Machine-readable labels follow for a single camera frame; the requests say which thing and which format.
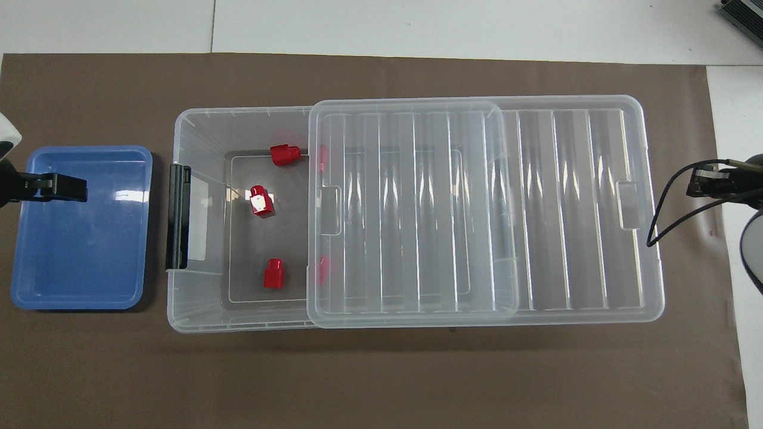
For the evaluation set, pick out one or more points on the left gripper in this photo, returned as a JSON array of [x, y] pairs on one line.
[[13, 186]]

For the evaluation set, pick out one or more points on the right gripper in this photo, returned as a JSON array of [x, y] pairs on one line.
[[748, 182]]

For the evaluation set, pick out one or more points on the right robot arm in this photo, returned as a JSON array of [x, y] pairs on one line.
[[754, 250]]

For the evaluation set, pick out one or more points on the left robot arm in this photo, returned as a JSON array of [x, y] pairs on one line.
[[5, 134]]

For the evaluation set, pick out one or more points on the black box latch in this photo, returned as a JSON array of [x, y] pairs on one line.
[[177, 220]]

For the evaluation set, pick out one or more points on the clear plastic box lid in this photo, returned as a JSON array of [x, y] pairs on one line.
[[566, 208]]

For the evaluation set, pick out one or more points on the red block with white sticker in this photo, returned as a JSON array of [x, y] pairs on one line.
[[262, 204]]

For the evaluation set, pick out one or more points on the clear plastic storage box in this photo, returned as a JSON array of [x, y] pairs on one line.
[[238, 298]]

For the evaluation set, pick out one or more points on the blue plastic tray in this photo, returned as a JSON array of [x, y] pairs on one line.
[[83, 250]]

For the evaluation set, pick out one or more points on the black device corner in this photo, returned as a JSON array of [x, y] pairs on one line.
[[745, 12]]

